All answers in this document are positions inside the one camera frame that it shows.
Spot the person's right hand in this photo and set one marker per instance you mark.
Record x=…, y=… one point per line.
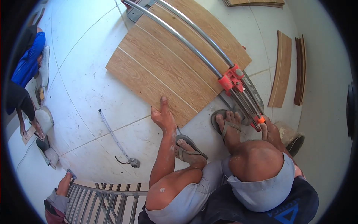
x=271, y=133

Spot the person's left hand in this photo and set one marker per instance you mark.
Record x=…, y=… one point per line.
x=165, y=119

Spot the person's right thumb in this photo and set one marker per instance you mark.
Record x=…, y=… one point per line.
x=264, y=132

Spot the person's right fingers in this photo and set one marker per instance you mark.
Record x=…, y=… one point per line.
x=269, y=123

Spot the person's left thumb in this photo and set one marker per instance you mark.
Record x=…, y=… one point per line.
x=164, y=103

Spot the large wood-look floor tile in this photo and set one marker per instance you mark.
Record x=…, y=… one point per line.
x=167, y=61

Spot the manual tile cutter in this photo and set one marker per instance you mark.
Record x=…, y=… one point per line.
x=232, y=79

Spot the dirty bucket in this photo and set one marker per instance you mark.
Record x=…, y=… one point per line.
x=295, y=141

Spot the wide wood-look tile strip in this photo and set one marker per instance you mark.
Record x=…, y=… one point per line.
x=281, y=70

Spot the tape measure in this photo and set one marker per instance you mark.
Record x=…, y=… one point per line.
x=117, y=140

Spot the narrow wood-look tile strips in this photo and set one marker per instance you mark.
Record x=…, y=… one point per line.
x=300, y=70

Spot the person's body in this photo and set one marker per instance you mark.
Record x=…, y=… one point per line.
x=282, y=207

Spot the metal bar grille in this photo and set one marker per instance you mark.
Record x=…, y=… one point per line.
x=106, y=203

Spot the stack of wood-look tiles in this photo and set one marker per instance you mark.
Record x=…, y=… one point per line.
x=254, y=2

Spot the grey scoop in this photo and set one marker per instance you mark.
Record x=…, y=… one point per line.
x=49, y=154

